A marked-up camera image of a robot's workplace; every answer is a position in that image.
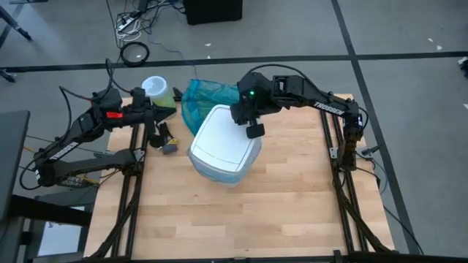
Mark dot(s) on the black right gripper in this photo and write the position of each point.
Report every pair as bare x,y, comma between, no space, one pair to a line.
256,93

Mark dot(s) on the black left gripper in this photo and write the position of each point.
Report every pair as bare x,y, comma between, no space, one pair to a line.
140,111

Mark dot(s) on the white bin lid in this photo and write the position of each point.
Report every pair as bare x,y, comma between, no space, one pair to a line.
219,142

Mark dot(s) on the light blue bin liner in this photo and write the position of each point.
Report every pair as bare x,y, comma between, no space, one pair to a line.
237,177

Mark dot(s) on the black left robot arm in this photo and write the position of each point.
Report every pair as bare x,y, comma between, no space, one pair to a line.
73,146

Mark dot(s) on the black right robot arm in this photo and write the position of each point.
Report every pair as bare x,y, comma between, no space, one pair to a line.
321,102

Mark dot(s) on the teal folded trash bag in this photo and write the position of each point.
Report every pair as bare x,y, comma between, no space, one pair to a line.
204,98

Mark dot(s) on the green wipes canister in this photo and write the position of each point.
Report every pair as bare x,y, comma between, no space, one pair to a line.
157,89

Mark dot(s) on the white power strip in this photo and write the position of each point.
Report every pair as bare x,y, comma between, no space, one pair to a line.
126,25

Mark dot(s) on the black computer box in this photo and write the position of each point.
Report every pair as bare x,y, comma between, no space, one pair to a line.
212,11

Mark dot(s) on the black steel stand beam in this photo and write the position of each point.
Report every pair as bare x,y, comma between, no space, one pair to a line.
47,212

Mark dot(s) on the black side table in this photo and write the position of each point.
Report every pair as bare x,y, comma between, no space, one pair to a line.
12,157

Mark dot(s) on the black chair leg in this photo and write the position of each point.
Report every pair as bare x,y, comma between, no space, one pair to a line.
7,76
16,25

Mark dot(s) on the white floor board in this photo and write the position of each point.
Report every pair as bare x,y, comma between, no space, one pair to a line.
60,239

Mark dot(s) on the black equipment piece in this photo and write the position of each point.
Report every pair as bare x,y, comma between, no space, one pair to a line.
464,67

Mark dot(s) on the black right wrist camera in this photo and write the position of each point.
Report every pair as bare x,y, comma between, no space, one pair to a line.
255,131

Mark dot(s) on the black metal table frame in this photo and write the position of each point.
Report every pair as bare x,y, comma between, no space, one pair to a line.
131,219

